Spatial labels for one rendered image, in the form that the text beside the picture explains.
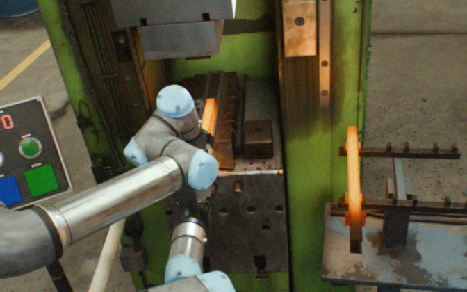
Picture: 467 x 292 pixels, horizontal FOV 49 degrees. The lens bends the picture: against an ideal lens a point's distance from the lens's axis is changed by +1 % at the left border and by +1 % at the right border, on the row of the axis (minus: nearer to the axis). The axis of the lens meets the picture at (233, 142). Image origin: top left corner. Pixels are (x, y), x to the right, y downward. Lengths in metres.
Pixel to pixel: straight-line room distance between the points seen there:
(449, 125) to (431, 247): 1.83
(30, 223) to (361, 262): 0.95
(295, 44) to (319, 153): 0.42
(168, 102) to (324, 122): 0.67
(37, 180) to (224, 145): 0.53
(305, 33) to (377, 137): 1.79
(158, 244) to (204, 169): 1.07
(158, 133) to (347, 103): 0.71
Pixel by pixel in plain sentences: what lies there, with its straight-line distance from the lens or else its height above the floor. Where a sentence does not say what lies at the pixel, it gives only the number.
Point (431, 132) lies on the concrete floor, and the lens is 3.25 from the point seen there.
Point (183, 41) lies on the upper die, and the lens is 1.34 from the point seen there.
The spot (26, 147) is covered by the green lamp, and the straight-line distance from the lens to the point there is 1.50.
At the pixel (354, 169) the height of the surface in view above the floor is 0.99.
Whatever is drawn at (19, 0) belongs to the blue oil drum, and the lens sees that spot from 5.91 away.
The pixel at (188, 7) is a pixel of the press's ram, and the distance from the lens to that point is 1.30.
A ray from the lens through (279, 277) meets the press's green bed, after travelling 1.83.
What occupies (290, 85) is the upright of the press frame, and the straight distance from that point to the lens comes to 1.55.
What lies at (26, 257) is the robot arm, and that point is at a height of 1.30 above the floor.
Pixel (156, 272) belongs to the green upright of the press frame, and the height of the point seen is 0.24.
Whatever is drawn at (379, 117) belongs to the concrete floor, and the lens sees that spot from 3.34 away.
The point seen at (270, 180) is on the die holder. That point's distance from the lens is 1.50.
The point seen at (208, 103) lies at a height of 1.01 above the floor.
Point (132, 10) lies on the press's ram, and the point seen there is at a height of 1.41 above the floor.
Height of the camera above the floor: 1.86
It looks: 36 degrees down
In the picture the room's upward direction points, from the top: 8 degrees counter-clockwise
